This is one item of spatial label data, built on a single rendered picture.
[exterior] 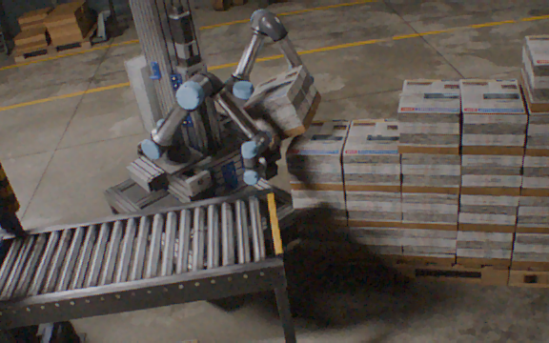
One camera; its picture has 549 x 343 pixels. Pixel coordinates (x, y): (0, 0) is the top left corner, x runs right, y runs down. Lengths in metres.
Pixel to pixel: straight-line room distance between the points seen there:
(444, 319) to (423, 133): 0.99
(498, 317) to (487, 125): 1.03
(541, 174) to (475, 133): 0.39
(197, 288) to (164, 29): 1.37
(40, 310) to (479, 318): 2.12
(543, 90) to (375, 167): 0.87
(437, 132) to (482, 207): 0.48
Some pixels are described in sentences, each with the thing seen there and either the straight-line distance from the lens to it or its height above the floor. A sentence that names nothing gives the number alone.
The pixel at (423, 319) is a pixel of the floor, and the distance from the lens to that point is 3.00.
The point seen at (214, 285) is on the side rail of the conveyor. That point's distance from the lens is 2.22.
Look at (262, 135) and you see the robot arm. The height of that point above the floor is 1.00.
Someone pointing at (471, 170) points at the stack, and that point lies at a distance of 2.74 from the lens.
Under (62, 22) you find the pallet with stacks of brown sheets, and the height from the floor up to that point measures 0.45.
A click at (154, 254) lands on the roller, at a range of 2.38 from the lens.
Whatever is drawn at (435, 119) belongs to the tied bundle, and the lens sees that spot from 2.60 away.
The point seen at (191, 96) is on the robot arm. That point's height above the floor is 1.29.
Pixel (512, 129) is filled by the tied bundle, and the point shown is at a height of 0.97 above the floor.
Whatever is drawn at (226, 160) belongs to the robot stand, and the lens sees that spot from 3.09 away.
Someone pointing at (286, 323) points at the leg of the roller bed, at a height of 0.47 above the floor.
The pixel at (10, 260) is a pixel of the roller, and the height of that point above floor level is 0.79.
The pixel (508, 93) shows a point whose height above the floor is 1.07.
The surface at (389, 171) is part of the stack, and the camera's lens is 2.76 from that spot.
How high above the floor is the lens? 2.24
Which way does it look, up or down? 32 degrees down
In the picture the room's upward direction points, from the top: 10 degrees counter-clockwise
